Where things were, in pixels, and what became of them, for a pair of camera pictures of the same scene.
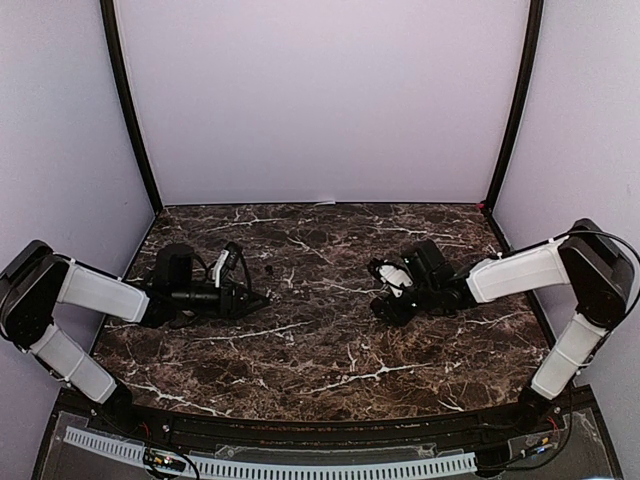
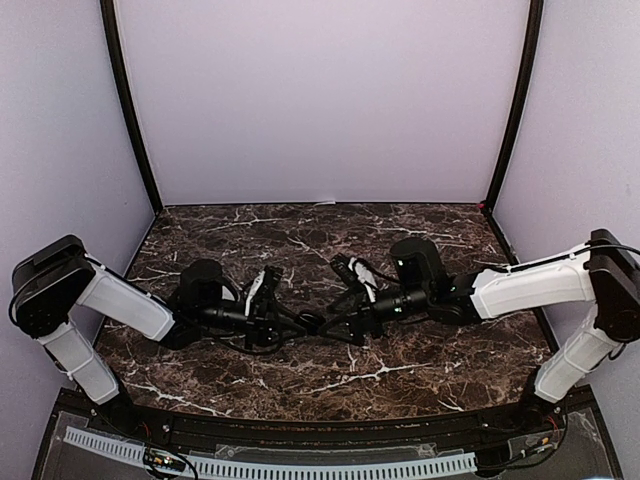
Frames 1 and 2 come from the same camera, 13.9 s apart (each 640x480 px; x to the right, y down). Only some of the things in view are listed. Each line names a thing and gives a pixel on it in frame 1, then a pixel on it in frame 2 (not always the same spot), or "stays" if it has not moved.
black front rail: [189, 425] stays
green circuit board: [157, 459] stays
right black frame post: [534, 35] stays
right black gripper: [395, 315] → [352, 315]
